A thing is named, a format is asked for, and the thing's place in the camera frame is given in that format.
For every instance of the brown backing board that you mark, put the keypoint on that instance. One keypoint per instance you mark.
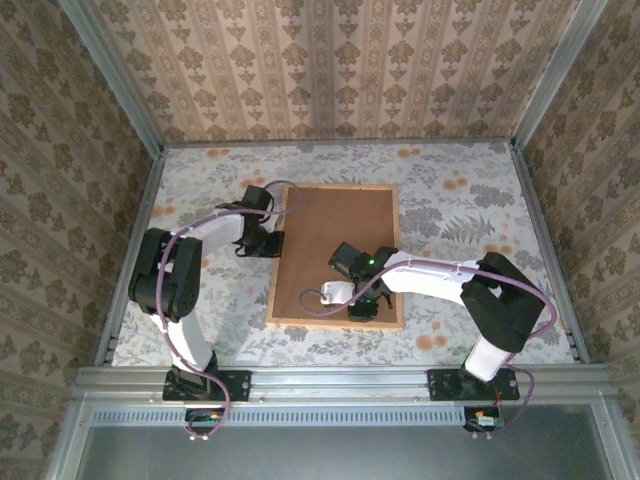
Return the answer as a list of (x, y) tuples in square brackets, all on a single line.
[(340, 220)]

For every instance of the light wooden picture frame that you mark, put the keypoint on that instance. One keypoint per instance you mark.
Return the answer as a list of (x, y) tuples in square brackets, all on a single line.
[(310, 325)]

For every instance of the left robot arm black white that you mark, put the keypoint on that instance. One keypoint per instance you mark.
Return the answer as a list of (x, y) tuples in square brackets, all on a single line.
[(165, 280)]

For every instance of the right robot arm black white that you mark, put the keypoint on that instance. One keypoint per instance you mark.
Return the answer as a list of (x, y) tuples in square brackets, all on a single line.
[(500, 300)]

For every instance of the grey metal panel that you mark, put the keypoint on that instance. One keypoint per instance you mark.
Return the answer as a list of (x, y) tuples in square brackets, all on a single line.
[(340, 452)]

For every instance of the small circuit board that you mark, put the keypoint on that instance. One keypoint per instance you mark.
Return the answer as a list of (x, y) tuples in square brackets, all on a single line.
[(205, 417), (482, 420)]

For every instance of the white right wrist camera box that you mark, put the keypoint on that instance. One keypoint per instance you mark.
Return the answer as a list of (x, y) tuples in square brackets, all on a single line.
[(337, 292)]

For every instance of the aluminium mounting rail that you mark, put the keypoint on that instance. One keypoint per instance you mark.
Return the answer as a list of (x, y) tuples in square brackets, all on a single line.
[(340, 382)]

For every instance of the aluminium table side rail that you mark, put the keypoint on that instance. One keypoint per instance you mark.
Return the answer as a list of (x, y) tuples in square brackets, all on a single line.
[(146, 197), (539, 225)]

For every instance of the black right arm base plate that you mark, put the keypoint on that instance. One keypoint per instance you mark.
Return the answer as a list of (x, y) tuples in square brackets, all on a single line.
[(445, 385)]

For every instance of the aluminium table end rail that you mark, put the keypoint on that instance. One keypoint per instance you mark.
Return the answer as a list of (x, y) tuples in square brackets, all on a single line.
[(350, 142)]

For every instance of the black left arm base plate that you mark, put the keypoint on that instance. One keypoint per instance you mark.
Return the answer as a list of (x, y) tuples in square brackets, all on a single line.
[(235, 385)]

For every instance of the aluminium corner post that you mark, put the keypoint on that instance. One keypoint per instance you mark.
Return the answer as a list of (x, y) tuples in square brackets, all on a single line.
[(556, 75), (114, 80)]

